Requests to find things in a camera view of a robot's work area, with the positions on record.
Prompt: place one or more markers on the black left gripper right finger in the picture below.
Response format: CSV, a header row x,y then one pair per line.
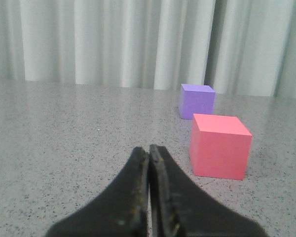
x,y
179,208

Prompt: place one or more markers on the pink foam cube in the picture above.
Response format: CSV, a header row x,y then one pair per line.
x,y
219,146

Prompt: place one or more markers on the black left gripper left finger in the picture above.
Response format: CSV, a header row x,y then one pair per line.
x,y
118,211

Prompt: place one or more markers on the pale green curtain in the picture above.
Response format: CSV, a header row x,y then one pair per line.
x,y
245,47

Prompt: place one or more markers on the purple foam cube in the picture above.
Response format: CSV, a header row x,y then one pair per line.
x,y
196,99

